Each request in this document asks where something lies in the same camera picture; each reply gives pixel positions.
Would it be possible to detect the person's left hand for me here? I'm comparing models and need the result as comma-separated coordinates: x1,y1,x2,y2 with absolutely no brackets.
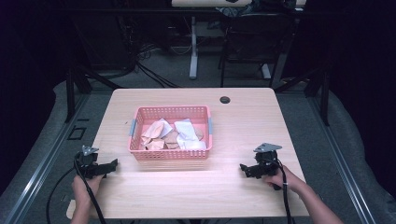
71,174,106,207

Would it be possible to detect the metal floor rail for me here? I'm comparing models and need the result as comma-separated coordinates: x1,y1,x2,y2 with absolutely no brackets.
2,92,92,224
306,92,378,224

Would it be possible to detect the pink plastic basket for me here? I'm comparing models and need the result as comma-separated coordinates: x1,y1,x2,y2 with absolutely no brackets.
128,105,214,161

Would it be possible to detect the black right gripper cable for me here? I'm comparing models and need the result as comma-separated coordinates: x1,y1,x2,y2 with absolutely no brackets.
262,158,294,224

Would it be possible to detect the black metal stand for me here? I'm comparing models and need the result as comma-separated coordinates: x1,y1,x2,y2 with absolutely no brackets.
64,63,123,124
274,63,332,127

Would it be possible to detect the white plastic wrapper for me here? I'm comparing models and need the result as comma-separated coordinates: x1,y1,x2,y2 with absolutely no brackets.
177,135,207,151

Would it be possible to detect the black chair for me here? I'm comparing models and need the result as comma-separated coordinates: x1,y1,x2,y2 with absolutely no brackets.
218,11,301,89

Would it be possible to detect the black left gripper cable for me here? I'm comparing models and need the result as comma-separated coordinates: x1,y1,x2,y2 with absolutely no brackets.
46,152,107,224

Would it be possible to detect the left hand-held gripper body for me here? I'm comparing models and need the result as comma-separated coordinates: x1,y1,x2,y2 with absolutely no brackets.
76,145,108,180

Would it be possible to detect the short white desk foot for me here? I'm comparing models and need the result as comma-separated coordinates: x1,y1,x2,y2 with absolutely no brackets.
261,63,273,80

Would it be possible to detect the small peach crumpled paper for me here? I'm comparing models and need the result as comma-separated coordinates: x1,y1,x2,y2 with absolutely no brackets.
145,138,165,151

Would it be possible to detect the large brown round cardboard piece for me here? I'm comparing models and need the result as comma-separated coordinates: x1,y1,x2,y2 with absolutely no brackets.
163,130,180,150

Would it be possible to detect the person's right hand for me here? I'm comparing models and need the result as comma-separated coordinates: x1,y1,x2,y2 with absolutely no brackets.
263,164,301,192

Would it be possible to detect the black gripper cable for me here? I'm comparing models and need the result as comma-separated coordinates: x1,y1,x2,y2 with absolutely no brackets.
46,152,107,224
262,158,294,224

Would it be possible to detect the large peach crumpled paper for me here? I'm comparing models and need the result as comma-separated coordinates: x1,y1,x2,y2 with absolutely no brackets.
140,119,165,146

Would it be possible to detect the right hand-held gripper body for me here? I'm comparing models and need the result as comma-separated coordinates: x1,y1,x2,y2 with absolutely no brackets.
253,142,283,180

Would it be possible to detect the bundle of black floor cables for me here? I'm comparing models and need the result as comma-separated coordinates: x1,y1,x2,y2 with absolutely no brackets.
116,15,181,89

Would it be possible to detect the white desk leg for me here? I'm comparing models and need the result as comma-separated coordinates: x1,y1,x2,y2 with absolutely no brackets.
189,16,200,80

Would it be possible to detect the white folded paper sheet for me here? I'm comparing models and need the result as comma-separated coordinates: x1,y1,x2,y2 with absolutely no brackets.
156,118,174,138

